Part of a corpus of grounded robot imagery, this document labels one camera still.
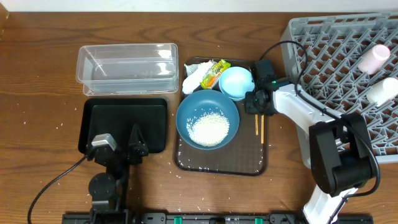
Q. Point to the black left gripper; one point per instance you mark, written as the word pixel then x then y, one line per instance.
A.
pixel 119 152

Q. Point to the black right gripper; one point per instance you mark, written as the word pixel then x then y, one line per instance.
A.
pixel 253 104

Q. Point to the light blue small bowl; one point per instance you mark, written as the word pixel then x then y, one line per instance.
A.
pixel 235 82

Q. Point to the pink small cup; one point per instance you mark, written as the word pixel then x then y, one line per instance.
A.
pixel 374 59

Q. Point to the white paper cup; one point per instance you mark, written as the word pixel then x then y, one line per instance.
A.
pixel 383 91

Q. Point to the wooden chopstick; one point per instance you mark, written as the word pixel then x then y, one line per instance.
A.
pixel 256 125
pixel 262 129

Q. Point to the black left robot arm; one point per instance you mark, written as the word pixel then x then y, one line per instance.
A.
pixel 109 189

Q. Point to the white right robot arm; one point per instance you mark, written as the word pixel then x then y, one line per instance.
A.
pixel 338 146

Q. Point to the grey dishwasher rack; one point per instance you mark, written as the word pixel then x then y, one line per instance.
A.
pixel 329 49

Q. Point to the black plastic bin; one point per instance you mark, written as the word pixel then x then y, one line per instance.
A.
pixel 117 116

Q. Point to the green yellow snack wrapper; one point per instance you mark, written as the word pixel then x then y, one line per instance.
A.
pixel 213 74

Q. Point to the dark brown serving tray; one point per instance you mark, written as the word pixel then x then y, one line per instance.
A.
pixel 243 155

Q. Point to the large dark blue bowl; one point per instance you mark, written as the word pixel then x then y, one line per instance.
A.
pixel 206 101

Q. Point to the pile of white rice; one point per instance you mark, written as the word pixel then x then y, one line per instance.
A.
pixel 209 129

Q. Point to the crumpled white tissue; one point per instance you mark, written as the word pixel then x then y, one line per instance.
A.
pixel 195 74

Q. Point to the clear plastic bin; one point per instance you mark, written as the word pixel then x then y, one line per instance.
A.
pixel 128 69

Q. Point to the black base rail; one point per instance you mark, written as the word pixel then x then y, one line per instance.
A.
pixel 202 218

